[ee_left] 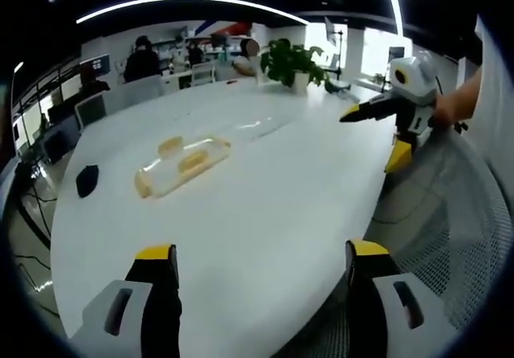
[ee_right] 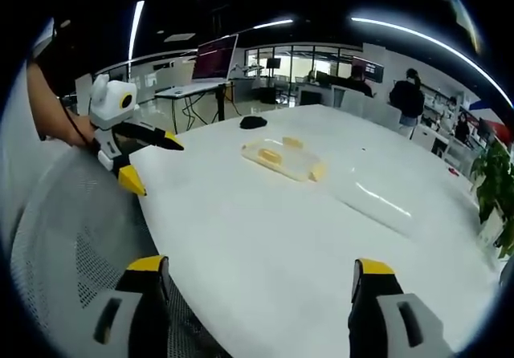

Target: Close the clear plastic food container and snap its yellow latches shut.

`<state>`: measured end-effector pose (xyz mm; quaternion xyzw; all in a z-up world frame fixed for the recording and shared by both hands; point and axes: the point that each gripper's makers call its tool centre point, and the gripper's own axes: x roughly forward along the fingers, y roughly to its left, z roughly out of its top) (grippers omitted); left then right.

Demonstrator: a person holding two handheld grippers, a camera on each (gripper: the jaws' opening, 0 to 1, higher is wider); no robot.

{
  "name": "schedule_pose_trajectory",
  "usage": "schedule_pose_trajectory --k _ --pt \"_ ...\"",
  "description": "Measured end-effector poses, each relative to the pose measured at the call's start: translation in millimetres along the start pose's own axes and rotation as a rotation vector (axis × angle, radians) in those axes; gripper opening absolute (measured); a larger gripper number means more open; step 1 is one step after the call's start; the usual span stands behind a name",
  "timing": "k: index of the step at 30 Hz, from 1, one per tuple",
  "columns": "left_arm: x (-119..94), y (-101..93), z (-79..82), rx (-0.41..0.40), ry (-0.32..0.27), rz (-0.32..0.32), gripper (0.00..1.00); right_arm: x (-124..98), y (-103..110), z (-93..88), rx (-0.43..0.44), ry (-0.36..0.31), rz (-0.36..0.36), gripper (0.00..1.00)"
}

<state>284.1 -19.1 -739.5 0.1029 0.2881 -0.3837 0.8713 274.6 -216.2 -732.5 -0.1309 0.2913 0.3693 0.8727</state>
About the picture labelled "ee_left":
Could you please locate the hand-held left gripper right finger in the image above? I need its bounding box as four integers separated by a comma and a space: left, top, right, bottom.
345, 238, 457, 358

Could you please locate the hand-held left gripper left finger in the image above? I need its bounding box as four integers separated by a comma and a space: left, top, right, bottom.
70, 244, 184, 358

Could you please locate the clear plastic bag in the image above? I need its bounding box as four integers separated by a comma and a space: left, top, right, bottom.
133, 133, 233, 202

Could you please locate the person's right hand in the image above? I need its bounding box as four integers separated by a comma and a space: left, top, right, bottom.
432, 95, 458, 128

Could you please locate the dark computer monitor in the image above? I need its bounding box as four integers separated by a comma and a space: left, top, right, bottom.
386, 45, 407, 70

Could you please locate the dark object on table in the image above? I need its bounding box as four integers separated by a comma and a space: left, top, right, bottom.
324, 78, 361, 103

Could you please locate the white mesh chair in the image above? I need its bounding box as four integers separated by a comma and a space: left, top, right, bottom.
361, 131, 509, 335

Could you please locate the green potted plant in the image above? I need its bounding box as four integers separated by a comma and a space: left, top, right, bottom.
259, 38, 331, 95

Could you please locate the black pouch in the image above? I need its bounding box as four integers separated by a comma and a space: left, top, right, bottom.
75, 164, 100, 199

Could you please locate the black camera stand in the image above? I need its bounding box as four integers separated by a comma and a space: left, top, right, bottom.
324, 16, 347, 83

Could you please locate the black floor cable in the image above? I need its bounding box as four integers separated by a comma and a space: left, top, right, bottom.
14, 161, 58, 254

